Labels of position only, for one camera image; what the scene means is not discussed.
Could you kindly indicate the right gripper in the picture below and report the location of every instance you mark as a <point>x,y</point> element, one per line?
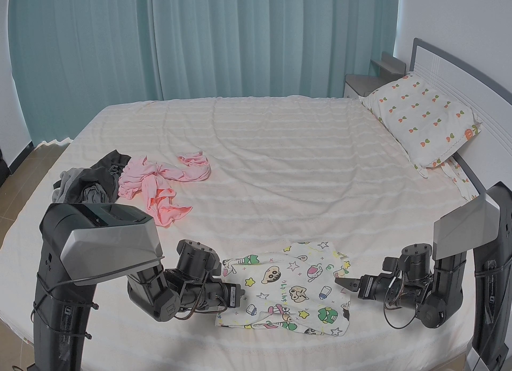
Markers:
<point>374,287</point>

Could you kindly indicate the bed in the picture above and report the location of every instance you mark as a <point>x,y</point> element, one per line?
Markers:
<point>260,161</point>

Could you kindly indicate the pink garment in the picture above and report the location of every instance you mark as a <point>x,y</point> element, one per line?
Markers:
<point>160,185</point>

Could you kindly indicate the blue-green curtain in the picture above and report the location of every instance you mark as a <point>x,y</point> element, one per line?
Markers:
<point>272,29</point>
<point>80,41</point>

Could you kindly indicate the grey bedside table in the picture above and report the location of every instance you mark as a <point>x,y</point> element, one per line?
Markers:
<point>362,83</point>

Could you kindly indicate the white printed pillow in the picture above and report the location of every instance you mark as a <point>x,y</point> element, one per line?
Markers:
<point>424,121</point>

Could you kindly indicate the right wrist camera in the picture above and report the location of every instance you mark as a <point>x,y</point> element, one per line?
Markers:
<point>390,265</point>

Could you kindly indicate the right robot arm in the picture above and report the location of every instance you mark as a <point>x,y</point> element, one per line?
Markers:
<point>472,241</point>

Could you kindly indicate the pile of clothes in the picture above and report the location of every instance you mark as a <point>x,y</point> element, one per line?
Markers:
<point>92,181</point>

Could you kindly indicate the white printed pyjama top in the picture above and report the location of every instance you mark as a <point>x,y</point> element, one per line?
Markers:
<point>288,289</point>

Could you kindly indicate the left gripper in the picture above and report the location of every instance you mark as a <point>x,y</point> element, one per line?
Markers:
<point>224,294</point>

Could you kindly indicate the black chest of drawers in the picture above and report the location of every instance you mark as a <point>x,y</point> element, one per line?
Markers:
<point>2,165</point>

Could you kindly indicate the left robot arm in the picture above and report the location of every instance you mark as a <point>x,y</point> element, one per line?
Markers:
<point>92,249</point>

